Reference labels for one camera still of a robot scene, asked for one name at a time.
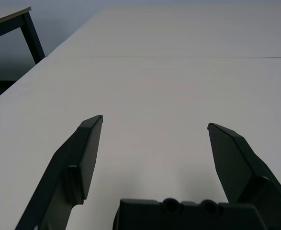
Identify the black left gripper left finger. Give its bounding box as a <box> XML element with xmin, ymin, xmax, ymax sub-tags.
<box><xmin>15</xmin><ymin>115</ymin><xmax>104</xmax><ymax>230</ymax></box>

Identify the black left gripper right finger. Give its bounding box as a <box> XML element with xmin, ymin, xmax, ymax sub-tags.
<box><xmin>207</xmin><ymin>123</ymin><xmax>281</xmax><ymax>230</ymax></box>

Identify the side table with dark frame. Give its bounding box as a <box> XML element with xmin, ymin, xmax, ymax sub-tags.
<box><xmin>0</xmin><ymin>6</ymin><xmax>46</xmax><ymax>106</ymax></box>

